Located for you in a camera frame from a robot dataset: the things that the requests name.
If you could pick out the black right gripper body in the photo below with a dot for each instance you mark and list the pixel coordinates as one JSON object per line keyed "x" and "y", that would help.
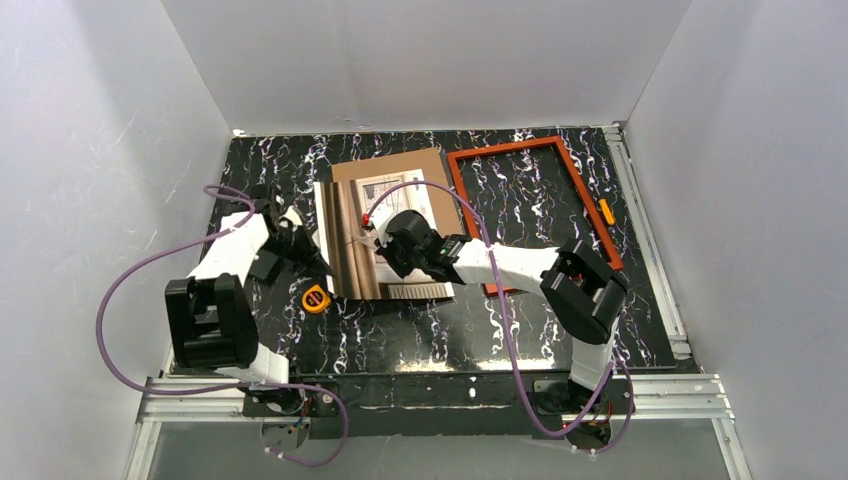
{"x": 387, "y": 241}

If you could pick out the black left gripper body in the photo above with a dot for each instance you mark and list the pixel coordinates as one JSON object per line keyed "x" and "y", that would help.
{"x": 303, "y": 246}

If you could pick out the printed window plant photo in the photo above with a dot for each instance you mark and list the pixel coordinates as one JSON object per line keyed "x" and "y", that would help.
{"x": 358, "y": 273}

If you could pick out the brown fibreboard backing panel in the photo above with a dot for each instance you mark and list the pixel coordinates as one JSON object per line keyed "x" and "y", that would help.
{"x": 397, "y": 162}

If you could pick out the yellow handled screwdriver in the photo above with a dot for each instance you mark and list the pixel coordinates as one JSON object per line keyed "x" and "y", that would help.
{"x": 607, "y": 212}

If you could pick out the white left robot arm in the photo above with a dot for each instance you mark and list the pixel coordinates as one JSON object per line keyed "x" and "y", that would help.
{"x": 210, "y": 316}

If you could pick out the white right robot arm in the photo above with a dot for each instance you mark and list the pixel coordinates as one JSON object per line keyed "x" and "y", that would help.
{"x": 582, "y": 290}

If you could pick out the yellow tape measure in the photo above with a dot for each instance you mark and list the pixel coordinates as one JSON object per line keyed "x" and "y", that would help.
{"x": 315, "y": 300}

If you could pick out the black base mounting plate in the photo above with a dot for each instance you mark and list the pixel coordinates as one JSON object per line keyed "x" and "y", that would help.
{"x": 431, "y": 405}

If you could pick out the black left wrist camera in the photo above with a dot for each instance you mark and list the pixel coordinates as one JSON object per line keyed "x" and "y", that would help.
{"x": 274, "y": 205}

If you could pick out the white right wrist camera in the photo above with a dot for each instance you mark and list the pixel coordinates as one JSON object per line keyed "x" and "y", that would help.
{"x": 369, "y": 222}

